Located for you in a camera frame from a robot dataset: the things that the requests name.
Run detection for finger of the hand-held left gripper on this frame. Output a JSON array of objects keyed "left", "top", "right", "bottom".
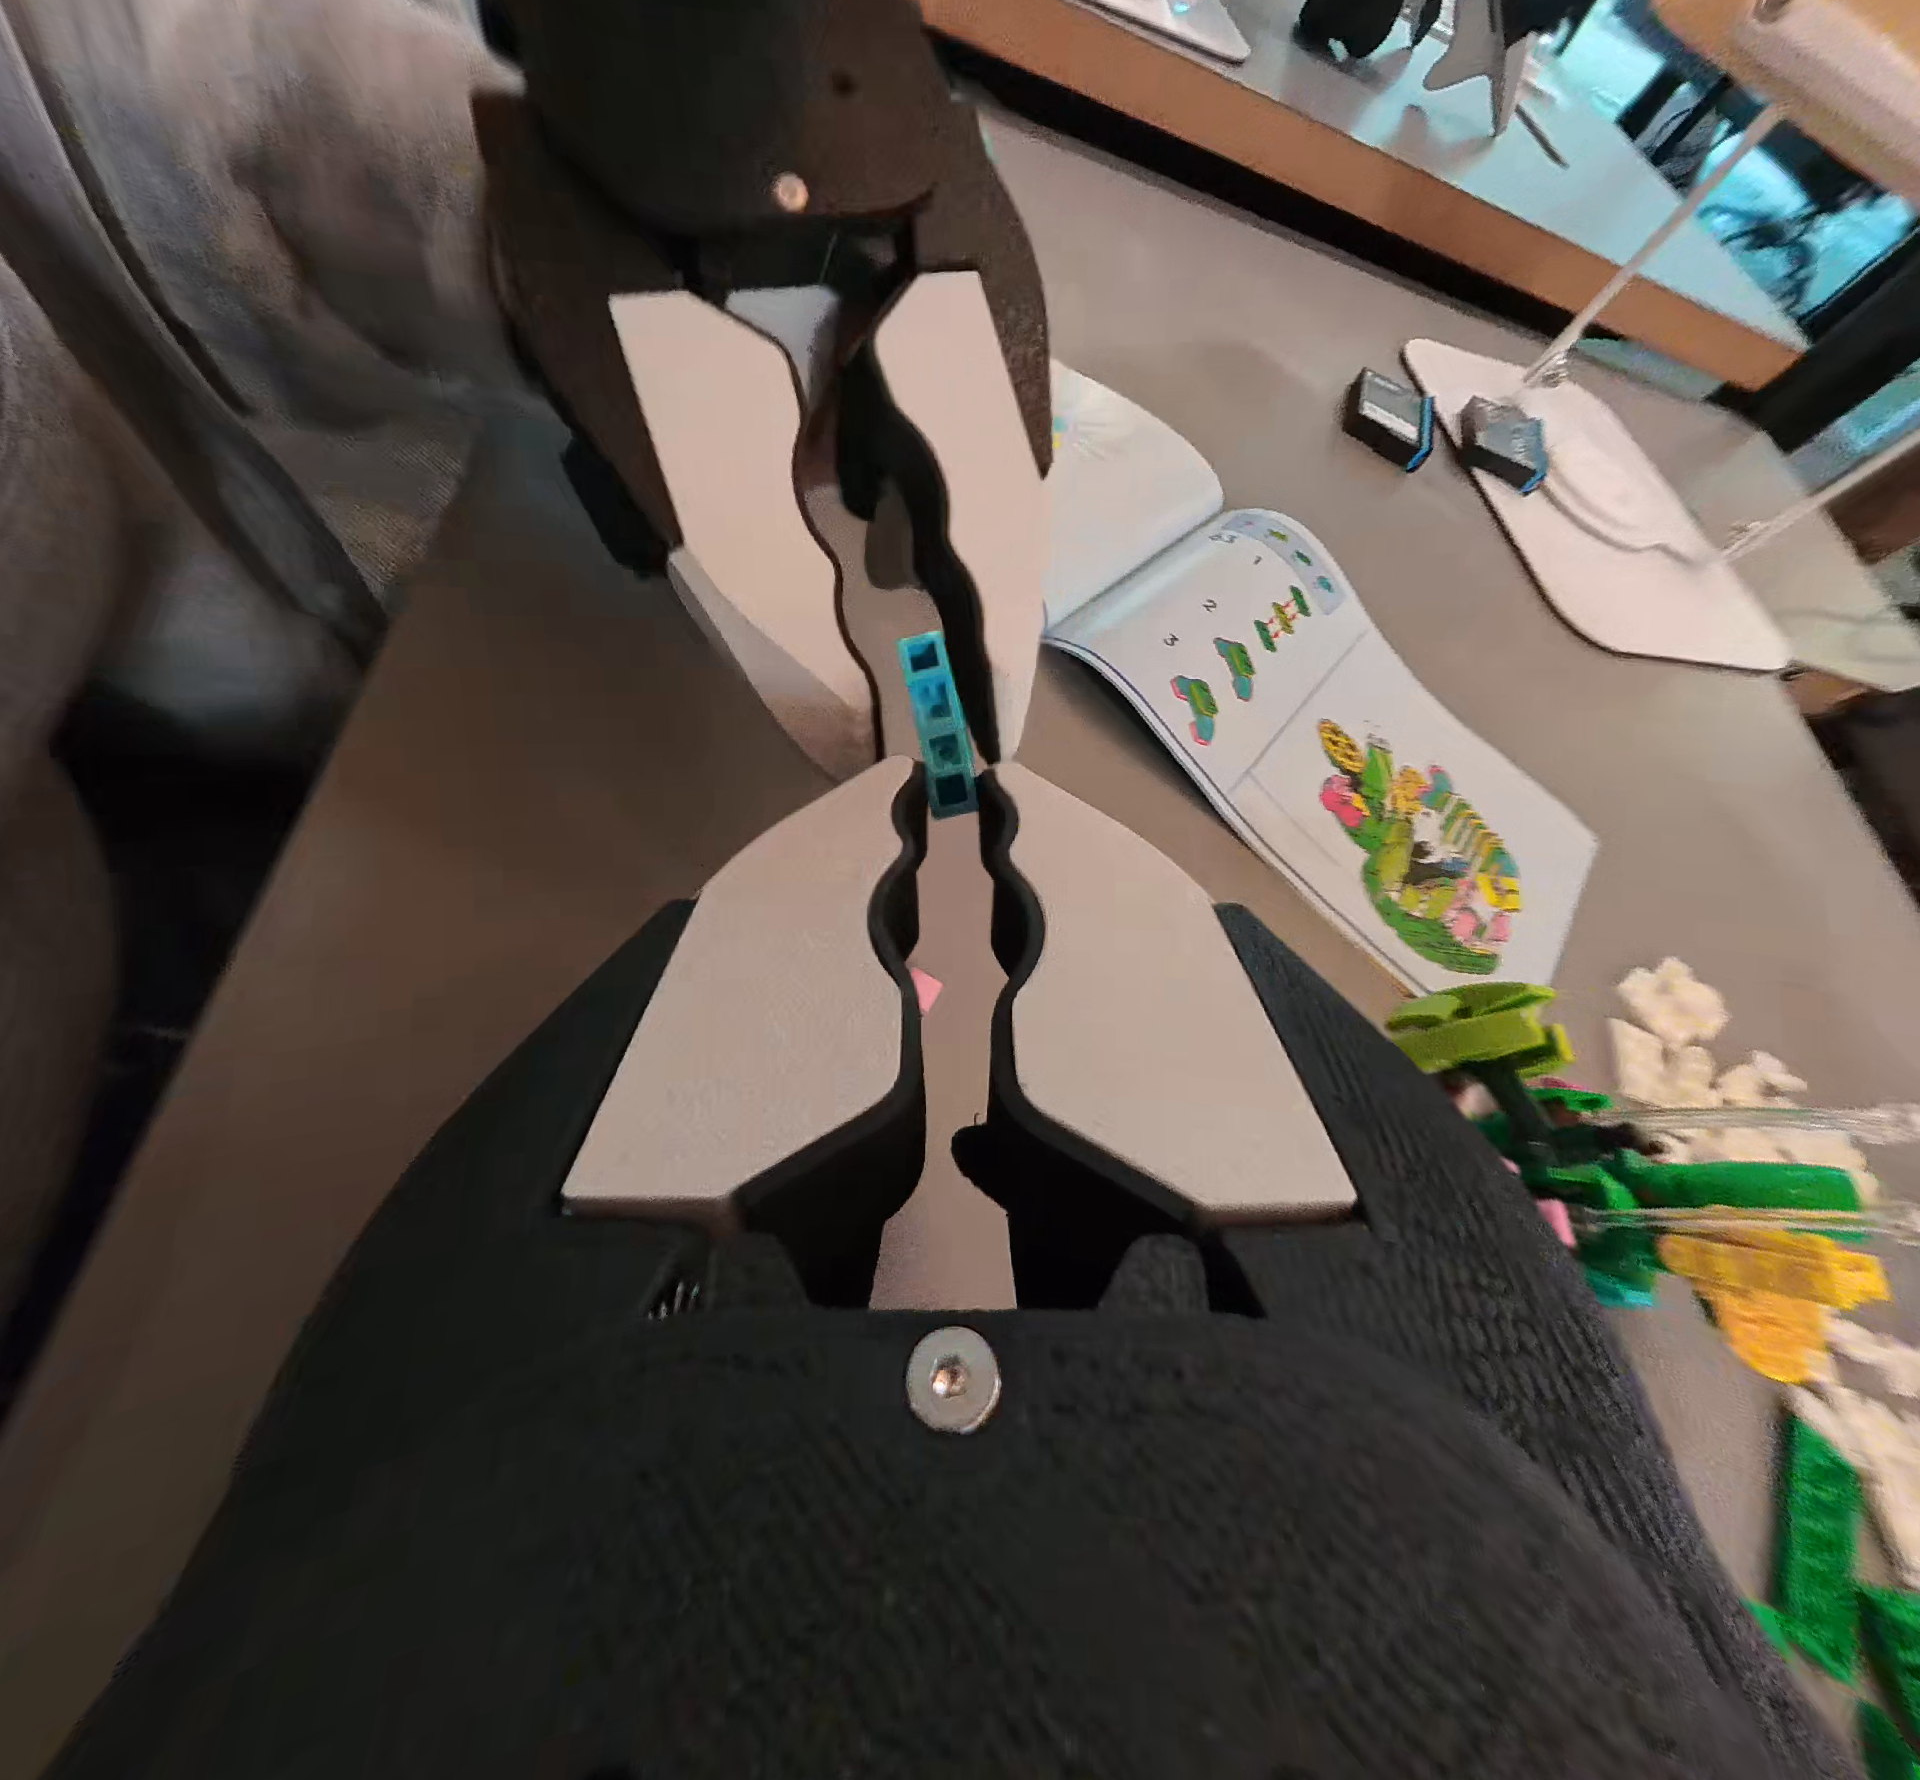
[
  {"left": 839, "top": 265, "right": 1056, "bottom": 775},
  {"left": 606, "top": 286, "right": 888, "bottom": 781}
]

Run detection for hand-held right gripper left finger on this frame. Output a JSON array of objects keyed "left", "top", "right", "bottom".
[{"left": 558, "top": 754, "right": 932, "bottom": 1234}]

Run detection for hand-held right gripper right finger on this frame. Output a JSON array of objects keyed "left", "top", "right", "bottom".
[{"left": 977, "top": 764, "right": 1362, "bottom": 1234}]

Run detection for person's torso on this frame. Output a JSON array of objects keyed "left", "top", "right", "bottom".
[{"left": 0, "top": 0, "right": 392, "bottom": 1332}]

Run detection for small black blue battery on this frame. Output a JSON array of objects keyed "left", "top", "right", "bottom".
[
  {"left": 1341, "top": 367, "right": 1438, "bottom": 470},
  {"left": 1457, "top": 396, "right": 1550, "bottom": 497}
]

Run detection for pile of green bricks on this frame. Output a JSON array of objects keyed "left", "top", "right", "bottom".
[{"left": 1745, "top": 1420, "right": 1920, "bottom": 1780}]

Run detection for green brick plant model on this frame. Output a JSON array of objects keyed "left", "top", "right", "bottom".
[{"left": 1385, "top": 983, "right": 1920, "bottom": 1381}]

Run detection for turquoise curved brick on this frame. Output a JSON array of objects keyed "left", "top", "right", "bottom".
[{"left": 896, "top": 633, "right": 981, "bottom": 821}]

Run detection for person's left forearm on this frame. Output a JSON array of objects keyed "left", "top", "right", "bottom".
[{"left": 89, "top": 0, "right": 519, "bottom": 373}]

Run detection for person's legs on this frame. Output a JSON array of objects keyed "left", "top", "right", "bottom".
[{"left": 59, "top": 701, "right": 396, "bottom": 1062}]

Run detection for wooden background table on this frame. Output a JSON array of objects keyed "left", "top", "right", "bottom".
[{"left": 806, "top": 0, "right": 1817, "bottom": 391}]

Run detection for brick instruction booklet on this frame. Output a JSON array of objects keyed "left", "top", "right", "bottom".
[{"left": 1038, "top": 363, "right": 1601, "bottom": 998}]

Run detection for white desk lamp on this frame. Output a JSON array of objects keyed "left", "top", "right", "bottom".
[{"left": 1401, "top": 0, "right": 1920, "bottom": 672}]

